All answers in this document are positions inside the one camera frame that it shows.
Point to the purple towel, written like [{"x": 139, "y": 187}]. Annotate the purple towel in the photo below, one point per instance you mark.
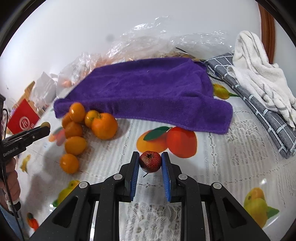
[{"x": 176, "y": 91}]

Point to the small orange kumquat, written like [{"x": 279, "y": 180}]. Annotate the small orange kumquat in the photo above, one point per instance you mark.
[
  {"x": 90, "y": 116},
  {"x": 66, "y": 120},
  {"x": 69, "y": 163},
  {"x": 77, "y": 112},
  {"x": 75, "y": 145},
  {"x": 73, "y": 130}
]

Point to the clear plastic bag right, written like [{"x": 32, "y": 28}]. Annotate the clear plastic bag right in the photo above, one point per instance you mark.
[{"x": 159, "y": 39}]

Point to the white striped towel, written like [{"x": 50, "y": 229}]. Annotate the white striped towel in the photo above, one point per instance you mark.
[{"x": 265, "y": 81}]

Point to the brown wooden door frame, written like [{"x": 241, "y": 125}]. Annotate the brown wooden door frame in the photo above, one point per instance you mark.
[{"x": 267, "y": 32}]

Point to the grey checked cloth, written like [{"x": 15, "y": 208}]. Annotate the grey checked cloth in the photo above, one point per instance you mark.
[{"x": 280, "y": 132}]

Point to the clear plastic bag of oranges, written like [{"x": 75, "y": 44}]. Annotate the clear plastic bag of oranges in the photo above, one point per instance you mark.
[{"x": 77, "y": 70}]

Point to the person left hand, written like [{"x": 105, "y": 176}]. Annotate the person left hand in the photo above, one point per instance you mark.
[{"x": 13, "y": 183}]

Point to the large orange mandarin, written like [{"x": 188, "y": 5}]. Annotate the large orange mandarin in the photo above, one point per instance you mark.
[{"x": 104, "y": 126}]

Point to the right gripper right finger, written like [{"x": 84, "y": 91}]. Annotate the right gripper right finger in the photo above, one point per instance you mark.
[{"x": 170, "y": 174}]

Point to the white plastic bag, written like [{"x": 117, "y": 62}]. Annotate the white plastic bag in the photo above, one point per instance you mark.
[{"x": 43, "y": 92}]

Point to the small red hawthorn fruit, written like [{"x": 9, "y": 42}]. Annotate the small red hawthorn fruit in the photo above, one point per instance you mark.
[{"x": 150, "y": 161}]

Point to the red paper bag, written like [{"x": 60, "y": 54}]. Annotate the red paper bag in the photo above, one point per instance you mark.
[{"x": 23, "y": 119}]

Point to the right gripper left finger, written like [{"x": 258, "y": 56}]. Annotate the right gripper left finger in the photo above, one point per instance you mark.
[{"x": 129, "y": 172}]

